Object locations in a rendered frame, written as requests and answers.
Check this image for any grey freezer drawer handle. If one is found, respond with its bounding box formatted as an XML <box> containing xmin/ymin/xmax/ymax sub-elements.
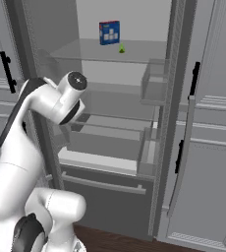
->
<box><xmin>61</xmin><ymin>170</ymin><xmax>147</xmax><ymax>196</ymax></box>

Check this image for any grey freezer drawer front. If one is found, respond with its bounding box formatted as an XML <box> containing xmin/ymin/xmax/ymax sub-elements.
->
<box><xmin>59</xmin><ymin>162</ymin><xmax>155</xmax><ymax>241</ymax></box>

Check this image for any grey fridge door handle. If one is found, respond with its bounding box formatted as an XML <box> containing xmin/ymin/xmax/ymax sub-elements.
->
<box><xmin>166</xmin><ymin>94</ymin><xmax>197</xmax><ymax>218</ymax></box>

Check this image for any blue box with white cubes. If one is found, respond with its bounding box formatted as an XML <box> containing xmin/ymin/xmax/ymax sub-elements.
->
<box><xmin>98</xmin><ymin>20</ymin><xmax>122</xmax><ymax>46</ymax></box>

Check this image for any glass fridge shelf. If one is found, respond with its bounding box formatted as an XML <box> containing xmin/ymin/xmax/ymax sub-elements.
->
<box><xmin>48</xmin><ymin>37</ymin><xmax>169</xmax><ymax>65</ymax></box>

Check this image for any fridge door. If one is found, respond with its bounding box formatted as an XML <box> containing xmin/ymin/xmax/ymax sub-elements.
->
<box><xmin>3</xmin><ymin>0</ymin><xmax>66</xmax><ymax>191</ymax></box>
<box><xmin>148</xmin><ymin>0</ymin><xmax>198</xmax><ymax>238</ymax></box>

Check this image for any grey crisper drawer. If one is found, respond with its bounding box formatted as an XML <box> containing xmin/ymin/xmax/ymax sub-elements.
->
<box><xmin>65</xmin><ymin>122</ymin><xmax>144</xmax><ymax>162</ymax></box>

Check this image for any clear fridge door bin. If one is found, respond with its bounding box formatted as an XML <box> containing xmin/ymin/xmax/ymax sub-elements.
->
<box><xmin>136</xmin><ymin>127</ymin><xmax>162</xmax><ymax>179</ymax></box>
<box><xmin>140</xmin><ymin>58</ymin><xmax>168</xmax><ymax>106</ymax></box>

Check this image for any black cupboard handle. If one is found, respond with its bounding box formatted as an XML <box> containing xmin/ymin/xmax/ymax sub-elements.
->
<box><xmin>188</xmin><ymin>61</ymin><xmax>201</xmax><ymax>100</ymax></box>
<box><xmin>0</xmin><ymin>50</ymin><xmax>18</xmax><ymax>95</ymax></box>
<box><xmin>174</xmin><ymin>139</ymin><xmax>185</xmax><ymax>174</ymax></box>

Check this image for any left fridge door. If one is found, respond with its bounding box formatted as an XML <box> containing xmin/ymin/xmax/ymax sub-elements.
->
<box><xmin>3</xmin><ymin>0</ymin><xmax>66</xmax><ymax>191</ymax></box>

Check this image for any right fridge door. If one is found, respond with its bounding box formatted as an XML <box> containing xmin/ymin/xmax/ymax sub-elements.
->
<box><xmin>148</xmin><ymin>0</ymin><xmax>198</xmax><ymax>238</ymax></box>

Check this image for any grey fridge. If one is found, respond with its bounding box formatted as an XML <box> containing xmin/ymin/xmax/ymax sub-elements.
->
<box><xmin>3</xmin><ymin>0</ymin><xmax>198</xmax><ymax>242</ymax></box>

